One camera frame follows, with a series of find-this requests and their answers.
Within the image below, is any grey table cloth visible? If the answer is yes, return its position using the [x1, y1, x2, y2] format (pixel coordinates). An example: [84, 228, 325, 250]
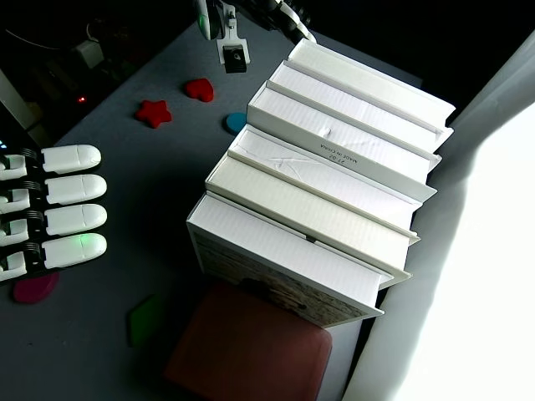
[0, 16, 425, 401]

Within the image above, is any magenta oval block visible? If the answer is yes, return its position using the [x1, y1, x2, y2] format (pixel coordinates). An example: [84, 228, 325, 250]
[12, 271, 60, 305]

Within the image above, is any red star block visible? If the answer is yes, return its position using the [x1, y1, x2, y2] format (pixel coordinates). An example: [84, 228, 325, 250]
[134, 99, 173, 129]

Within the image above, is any white power adapter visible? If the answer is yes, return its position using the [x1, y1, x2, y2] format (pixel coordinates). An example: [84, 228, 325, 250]
[74, 39, 105, 70]

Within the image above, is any green square block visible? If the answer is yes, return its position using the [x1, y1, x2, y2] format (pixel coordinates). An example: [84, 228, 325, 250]
[127, 294, 168, 348]

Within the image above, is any red heart block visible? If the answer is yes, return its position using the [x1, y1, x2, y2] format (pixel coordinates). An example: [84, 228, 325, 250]
[182, 78, 215, 104]

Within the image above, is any blue round block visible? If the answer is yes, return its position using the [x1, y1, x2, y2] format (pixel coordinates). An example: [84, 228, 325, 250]
[225, 111, 248, 135]

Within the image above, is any black-spined book pictured cover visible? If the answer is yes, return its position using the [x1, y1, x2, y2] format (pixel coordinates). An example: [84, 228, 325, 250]
[186, 190, 395, 331]

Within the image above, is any white hardcover book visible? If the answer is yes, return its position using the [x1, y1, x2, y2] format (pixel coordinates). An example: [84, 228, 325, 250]
[287, 38, 457, 129]
[203, 150, 422, 282]

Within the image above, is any maroon hardcover book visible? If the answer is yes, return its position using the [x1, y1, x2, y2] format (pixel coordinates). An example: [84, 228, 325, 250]
[161, 278, 335, 401]

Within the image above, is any white book made-in-china print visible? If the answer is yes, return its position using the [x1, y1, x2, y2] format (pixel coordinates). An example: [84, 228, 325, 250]
[247, 80, 445, 202]

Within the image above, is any white book special issue spine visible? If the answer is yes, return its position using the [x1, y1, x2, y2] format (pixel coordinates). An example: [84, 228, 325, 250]
[268, 59, 456, 154]

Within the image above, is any white furniture post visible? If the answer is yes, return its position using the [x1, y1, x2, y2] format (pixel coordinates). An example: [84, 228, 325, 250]
[0, 69, 37, 135]

